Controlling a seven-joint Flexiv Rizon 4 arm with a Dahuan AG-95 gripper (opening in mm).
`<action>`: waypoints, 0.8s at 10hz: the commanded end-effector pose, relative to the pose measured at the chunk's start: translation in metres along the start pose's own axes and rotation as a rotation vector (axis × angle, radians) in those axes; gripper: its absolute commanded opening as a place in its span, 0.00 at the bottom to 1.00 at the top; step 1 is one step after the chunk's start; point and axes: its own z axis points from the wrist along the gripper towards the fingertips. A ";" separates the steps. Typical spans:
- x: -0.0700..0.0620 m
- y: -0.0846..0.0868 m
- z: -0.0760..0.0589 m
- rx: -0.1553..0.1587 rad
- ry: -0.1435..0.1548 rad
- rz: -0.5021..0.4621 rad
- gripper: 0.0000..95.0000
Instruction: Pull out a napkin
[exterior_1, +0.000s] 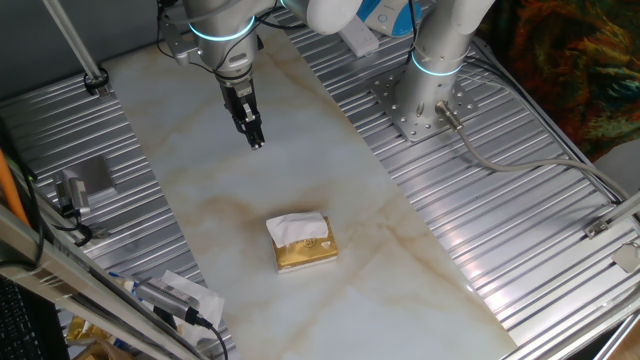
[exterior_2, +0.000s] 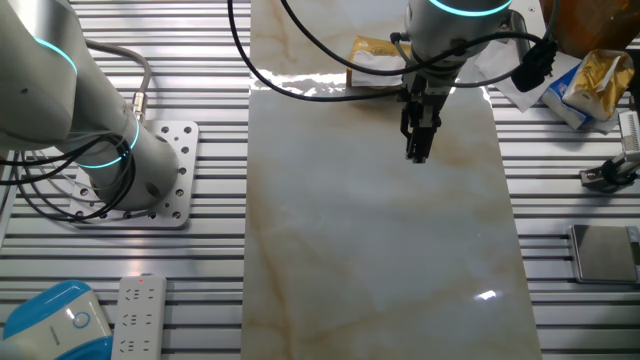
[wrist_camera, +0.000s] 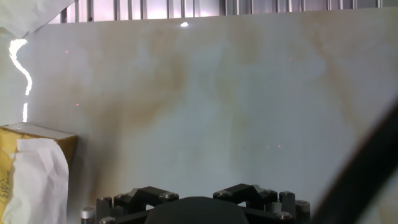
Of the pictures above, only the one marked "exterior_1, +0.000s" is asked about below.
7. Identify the gold tissue pack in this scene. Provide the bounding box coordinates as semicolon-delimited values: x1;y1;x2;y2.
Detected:
271;215;340;274

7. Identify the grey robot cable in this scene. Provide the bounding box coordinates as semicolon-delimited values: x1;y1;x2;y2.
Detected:
434;100;632;201

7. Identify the orange cable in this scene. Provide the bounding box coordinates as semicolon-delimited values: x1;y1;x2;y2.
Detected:
0;148;30;226

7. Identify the aluminium frame beam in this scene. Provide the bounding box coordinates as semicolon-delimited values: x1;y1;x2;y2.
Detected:
0;204;201;360

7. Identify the white napkin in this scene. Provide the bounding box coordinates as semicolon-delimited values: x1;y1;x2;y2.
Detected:
265;210;330;249

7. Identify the colourful patterned cloth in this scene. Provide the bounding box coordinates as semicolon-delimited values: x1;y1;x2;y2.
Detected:
482;0;640;162

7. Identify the black keyboard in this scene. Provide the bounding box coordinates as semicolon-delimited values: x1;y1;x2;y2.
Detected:
0;274;69;360

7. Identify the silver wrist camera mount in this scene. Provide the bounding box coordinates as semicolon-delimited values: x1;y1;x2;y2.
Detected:
158;18;202;67

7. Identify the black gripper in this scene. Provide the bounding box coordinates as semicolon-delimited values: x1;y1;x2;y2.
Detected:
219;73;266;151

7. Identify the flat white paper sheet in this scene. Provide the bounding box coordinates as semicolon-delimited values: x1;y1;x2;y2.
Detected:
159;269;226;347

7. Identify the slanted aluminium frame strut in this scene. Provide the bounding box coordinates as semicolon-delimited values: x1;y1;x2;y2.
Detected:
582;192;640;240

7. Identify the aluminium frame pole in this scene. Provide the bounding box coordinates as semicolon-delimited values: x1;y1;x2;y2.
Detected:
41;0;110;97

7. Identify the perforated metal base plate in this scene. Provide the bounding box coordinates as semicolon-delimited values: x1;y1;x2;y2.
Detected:
369;65;479;144

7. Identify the silver camera on bracket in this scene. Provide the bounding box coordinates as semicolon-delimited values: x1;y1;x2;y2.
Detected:
52;168;93;219

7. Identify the silver camera with black cable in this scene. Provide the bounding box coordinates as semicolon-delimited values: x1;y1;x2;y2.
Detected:
134;277;230;360

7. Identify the metal corner bracket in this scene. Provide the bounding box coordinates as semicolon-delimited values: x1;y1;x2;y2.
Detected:
582;218;610;240

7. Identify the blue and white device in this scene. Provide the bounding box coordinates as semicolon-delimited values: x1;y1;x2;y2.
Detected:
355;0;424;38

